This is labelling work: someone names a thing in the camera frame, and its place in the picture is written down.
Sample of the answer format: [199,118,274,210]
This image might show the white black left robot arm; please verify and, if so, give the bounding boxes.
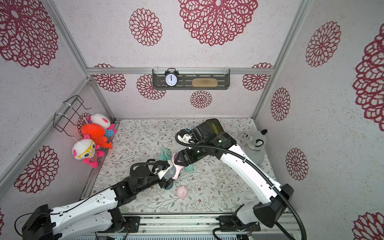
[22,161,171,240]

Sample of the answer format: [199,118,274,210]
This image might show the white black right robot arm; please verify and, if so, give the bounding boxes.
[172,119,294,228]

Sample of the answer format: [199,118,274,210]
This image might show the mint bear cap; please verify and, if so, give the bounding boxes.
[184,164,195,173]

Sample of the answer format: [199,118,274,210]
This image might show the grey raccoon plush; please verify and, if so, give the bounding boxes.
[242,129,268,167]

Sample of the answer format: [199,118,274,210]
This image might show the pink bear cap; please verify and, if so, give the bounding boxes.
[176,185,189,200]

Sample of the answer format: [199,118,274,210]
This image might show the white plush yellow glasses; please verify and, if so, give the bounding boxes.
[72,135,105,168]

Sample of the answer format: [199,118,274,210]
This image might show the orange red plush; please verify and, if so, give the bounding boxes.
[81,124,113,150]

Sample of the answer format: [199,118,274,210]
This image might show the black alarm clock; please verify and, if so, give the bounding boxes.
[165,68,179,88]

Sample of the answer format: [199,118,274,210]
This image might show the white pink plush top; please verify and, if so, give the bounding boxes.
[87,114,115,130]

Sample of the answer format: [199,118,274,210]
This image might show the black left corrugated cable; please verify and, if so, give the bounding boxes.
[129,160,163,175]

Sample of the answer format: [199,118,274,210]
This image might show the black corrugated cable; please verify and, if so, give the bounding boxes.
[129,160,163,175]
[174,129,307,240]

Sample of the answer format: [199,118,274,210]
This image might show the mint cap with handle ring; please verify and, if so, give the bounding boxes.
[158,148,172,161]

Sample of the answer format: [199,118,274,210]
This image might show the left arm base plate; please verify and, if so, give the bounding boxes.
[119,216,141,234]

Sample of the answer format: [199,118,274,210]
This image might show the black right corrugated cable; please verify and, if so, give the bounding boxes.
[174,129,307,240]

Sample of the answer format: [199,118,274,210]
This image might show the grey wall shelf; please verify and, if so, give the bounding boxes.
[152,69,231,91]

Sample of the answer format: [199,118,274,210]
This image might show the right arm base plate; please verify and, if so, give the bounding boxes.
[216,215,261,232]

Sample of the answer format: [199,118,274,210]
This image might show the black wire basket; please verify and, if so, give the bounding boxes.
[52,95,92,138]

